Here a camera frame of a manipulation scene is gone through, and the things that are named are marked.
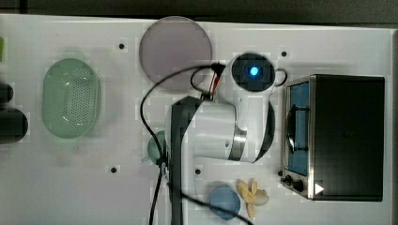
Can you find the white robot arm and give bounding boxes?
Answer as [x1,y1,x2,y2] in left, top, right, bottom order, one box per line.
[165,52,276,225]

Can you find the grey round plate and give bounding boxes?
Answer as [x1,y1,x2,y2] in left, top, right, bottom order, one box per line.
[139,16,212,83]

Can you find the green cup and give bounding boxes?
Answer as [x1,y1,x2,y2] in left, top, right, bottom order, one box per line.
[141,130,165,165]

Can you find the blue bowl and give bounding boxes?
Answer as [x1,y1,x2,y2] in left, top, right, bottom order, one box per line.
[208,187,240,220]

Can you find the yellow plush banana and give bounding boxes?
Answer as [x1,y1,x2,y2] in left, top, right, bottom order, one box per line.
[237,180,269,219]

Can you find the black toaster oven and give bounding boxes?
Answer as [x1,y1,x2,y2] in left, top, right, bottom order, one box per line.
[279,74,385,202]

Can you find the black utensil holder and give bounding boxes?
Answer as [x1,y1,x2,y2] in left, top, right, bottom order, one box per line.
[0,82,28,144]

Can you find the green and white bottle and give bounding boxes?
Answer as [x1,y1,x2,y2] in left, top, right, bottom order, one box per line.
[0,37,4,62]

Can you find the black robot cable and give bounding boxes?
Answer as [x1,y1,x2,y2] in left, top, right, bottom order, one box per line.
[139,62,289,225]

